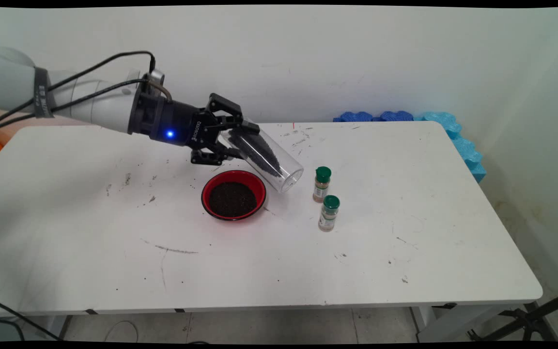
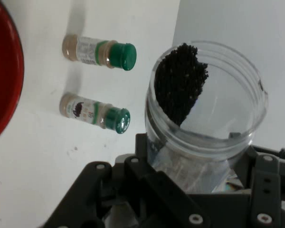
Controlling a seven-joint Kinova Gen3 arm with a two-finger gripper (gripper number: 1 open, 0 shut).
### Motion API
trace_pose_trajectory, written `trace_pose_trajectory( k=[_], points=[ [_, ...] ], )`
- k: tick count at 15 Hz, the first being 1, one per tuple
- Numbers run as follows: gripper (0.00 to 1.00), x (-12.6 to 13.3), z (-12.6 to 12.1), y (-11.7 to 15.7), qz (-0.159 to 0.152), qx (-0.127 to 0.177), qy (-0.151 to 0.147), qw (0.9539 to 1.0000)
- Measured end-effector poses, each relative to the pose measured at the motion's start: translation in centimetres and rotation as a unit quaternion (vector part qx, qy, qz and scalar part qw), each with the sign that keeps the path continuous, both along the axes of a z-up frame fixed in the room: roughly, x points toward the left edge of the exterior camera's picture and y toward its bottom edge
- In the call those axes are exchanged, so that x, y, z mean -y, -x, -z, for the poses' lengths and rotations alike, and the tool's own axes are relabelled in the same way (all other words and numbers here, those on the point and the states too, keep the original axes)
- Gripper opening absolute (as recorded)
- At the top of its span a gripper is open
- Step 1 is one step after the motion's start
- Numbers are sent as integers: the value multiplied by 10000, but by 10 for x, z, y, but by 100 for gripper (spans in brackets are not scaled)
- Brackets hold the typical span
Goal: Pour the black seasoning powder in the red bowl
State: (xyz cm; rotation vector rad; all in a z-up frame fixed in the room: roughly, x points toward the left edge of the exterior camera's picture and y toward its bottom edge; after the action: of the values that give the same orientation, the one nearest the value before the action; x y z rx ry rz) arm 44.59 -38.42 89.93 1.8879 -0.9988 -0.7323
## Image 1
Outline black velcro arm strap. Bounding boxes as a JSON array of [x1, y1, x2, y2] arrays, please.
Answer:
[[33, 67, 57, 118]]

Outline black camera cable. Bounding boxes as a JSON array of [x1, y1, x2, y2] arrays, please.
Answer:
[[0, 50, 156, 131]]

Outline black seed heap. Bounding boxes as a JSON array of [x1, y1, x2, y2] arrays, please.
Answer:
[[208, 181, 258, 218]]

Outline black gripper cable tan end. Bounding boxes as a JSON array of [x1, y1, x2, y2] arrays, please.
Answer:
[[0, 78, 173, 134]]

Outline green-capped spice bottle barcode label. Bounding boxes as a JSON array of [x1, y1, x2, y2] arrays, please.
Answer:
[[312, 166, 332, 203]]

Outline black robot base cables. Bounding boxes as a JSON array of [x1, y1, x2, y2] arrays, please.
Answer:
[[0, 295, 62, 341]]

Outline white table leg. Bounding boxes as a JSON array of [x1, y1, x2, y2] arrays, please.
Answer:
[[42, 315, 74, 341], [410, 304, 541, 343]]

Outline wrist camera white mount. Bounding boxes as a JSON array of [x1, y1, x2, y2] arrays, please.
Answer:
[[126, 68, 165, 93]]

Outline grey floor wire loop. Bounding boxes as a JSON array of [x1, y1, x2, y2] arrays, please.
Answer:
[[104, 320, 140, 342]]

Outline green-capped spice bottle pepper print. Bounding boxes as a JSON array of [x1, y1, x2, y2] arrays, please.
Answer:
[[318, 195, 341, 232]]

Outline red bowl black rim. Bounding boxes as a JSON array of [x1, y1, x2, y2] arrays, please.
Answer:
[[201, 170, 267, 222]]

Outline black tripod stand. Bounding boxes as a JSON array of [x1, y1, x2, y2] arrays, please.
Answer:
[[468, 287, 558, 342]]

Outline clear plastic jar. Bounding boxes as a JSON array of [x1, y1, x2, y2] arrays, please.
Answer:
[[218, 119, 305, 194]]

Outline light blue foam mat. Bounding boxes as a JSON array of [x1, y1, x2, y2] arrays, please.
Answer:
[[415, 111, 487, 184]]

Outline dark blue foam mat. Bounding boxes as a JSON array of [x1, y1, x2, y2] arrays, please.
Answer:
[[333, 111, 414, 123]]

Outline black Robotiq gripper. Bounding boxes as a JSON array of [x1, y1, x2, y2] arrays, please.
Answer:
[[128, 89, 261, 167]]

